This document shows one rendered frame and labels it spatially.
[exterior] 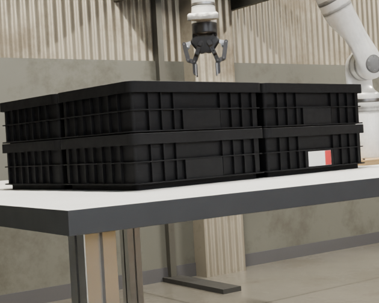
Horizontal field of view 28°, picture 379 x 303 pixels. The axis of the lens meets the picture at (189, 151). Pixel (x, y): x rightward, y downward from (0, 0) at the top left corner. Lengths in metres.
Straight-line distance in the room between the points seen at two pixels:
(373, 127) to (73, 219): 1.38
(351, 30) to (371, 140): 0.34
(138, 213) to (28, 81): 2.91
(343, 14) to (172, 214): 1.22
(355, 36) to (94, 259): 1.33
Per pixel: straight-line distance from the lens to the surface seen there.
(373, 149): 2.37
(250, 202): 1.36
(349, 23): 2.34
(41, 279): 4.13
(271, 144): 1.86
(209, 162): 1.71
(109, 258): 1.26
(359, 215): 5.58
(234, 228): 4.65
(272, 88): 1.86
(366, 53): 2.35
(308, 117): 1.96
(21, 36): 4.12
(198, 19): 2.20
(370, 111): 2.37
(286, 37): 5.18
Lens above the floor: 0.79
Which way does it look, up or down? level
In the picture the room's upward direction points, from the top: 3 degrees counter-clockwise
